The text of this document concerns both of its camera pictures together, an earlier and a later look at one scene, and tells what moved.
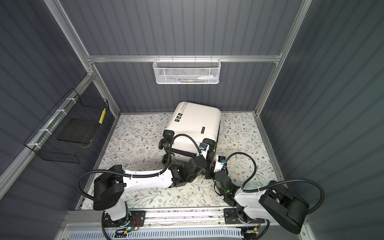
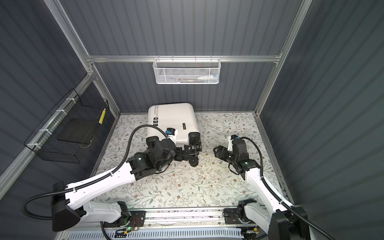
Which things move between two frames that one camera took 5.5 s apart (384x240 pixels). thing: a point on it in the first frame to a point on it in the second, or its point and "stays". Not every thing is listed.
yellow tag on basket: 102,115 stays
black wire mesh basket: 71,126 stays
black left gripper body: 206,163 to 165,163
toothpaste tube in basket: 207,76 stays
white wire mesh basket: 186,71 stays
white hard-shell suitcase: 190,128 to 177,120
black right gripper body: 215,175 to 233,158
